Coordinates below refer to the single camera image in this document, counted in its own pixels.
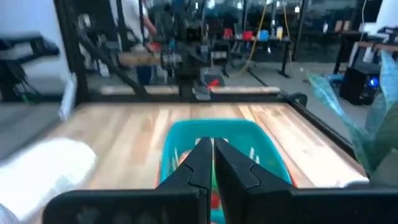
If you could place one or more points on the blue box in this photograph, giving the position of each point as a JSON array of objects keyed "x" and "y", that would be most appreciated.
[{"x": 263, "y": 35}]

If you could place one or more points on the red cup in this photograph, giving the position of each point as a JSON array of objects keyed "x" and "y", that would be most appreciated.
[{"x": 247, "y": 35}]

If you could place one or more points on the red toy strawberry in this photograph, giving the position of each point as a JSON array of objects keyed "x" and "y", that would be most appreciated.
[{"x": 215, "y": 200}]

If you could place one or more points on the red box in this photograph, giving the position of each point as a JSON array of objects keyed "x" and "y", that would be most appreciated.
[{"x": 228, "y": 33}]

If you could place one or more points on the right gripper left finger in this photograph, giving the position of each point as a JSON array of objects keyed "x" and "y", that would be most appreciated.
[{"x": 155, "y": 205}]

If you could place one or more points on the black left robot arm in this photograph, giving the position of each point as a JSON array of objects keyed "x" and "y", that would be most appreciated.
[{"x": 189, "y": 62}]

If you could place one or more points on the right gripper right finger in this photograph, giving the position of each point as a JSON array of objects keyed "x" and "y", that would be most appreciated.
[{"x": 264, "y": 205}]

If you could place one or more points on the small red clip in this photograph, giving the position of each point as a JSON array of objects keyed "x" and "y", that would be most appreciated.
[{"x": 214, "y": 83}]

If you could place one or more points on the wooden workbench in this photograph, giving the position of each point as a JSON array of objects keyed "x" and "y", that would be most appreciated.
[{"x": 136, "y": 59}]

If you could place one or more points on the silver aluminium bracket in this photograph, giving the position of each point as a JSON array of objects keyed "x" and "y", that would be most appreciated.
[{"x": 67, "y": 96}]

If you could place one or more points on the folded white checked towel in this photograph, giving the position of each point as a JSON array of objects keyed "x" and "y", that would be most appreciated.
[{"x": 40, "y": 177}]

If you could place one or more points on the toy peach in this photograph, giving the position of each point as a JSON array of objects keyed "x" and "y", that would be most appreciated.
[{"x": 185, "y": 157}]

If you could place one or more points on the teal plastic basket orange rim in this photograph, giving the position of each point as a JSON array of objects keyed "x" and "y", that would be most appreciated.
[{"x": 236, "y": 130}]

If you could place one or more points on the black desk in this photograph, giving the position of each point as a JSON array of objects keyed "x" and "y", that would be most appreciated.
[{"x": 264, "y": 46}]

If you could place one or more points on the snake plant in white pot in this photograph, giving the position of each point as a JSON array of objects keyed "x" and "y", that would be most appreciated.
[{"x": 382, "y": 133}]

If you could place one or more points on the person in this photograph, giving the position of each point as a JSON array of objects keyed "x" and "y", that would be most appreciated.
[{"x": 133, "y": 25}]

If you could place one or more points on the computer with blue light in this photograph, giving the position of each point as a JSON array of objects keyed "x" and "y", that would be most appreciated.
[{"x": 357, "y": 85}]

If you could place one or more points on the yellow cup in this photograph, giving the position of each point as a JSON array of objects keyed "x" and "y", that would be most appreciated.
[{"x": 279, "y": 32}]

